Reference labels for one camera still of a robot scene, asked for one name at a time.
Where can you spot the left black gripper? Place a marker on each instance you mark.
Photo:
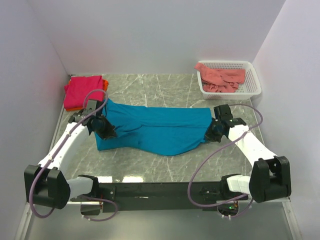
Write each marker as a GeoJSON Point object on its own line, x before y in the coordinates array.
{"type": "Point", "coordinates": [110, 131]}

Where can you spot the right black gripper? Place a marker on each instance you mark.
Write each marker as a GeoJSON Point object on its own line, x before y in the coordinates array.
{"type": "Point", "coordinates": [209, 136]}

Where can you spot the blue t shirt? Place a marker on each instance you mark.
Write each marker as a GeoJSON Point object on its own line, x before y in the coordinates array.
{"type": "Point", "coordinates": [165, 131]}

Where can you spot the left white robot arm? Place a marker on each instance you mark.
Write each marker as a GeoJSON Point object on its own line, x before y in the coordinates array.
{"type": "Point", "coordinates": [45, 183]}

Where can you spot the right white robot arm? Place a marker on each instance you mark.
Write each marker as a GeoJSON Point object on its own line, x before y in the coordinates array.
{"type": "Point", "coordinates": [270, 177]}

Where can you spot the folded orange t shirt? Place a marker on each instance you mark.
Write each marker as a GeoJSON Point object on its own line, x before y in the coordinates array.
{"type": "Point", "coordinates": [105, 86]}

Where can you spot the folded magenta t shirt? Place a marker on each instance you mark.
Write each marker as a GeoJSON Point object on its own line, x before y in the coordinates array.
{"type": "Point", "coordinates": [80, 91]}

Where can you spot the salmon pink t shirt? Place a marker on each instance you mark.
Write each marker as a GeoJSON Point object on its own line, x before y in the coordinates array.
{"type": "Point", "coordinates": [220, 80]}

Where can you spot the white plastic basket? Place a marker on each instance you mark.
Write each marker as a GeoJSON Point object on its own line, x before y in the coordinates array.
{"type": "Point", "coordinates": [251, 86]}

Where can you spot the black base beam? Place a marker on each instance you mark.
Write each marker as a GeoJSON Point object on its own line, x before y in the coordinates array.
{"type": "Point", "coordinates": [143, 196]}

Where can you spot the aluminium rail frame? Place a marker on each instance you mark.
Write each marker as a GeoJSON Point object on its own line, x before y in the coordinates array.
{"type": "Point", "coordinates": [155, 161]}

